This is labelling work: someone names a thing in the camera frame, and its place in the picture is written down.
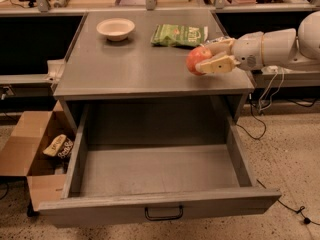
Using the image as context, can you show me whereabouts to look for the grey cabinet counter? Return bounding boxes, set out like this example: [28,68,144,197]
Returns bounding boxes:
[54,9,254,118]

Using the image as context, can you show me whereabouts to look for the snack bag in box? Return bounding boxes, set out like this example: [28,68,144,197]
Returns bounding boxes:
[43,134,73,159]

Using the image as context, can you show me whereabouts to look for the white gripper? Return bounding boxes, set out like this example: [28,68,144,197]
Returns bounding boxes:
[195,32,264,74]

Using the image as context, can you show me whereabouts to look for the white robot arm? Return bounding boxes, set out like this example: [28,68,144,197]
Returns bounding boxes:
[193,11,320,75]

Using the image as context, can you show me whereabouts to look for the open cardboard box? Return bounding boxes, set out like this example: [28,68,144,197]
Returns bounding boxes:
[0,102,74,212]

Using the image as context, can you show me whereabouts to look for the white power strip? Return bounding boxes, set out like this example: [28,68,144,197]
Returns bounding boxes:
[261,66,292,74]

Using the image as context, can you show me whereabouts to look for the crushed silver can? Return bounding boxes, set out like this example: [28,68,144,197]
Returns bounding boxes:
[204,36,230,45]

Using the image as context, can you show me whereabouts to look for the black drawer handle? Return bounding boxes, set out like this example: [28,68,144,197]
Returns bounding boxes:
[144,205,184,222]

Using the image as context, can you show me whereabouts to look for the red apple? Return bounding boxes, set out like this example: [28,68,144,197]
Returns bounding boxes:
[186,46,212,76]

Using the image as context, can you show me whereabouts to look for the white bowl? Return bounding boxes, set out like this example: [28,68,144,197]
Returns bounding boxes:
[96,18,135,41]

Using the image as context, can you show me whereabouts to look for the black floor cable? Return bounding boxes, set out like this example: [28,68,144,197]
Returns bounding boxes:
[235,100,320,227]

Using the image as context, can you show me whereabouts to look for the green chip bag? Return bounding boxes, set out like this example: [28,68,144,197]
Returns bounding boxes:
[151,24,208,47]

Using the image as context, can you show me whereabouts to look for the open grey drawer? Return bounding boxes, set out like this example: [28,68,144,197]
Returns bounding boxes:
[39,97,281,227]

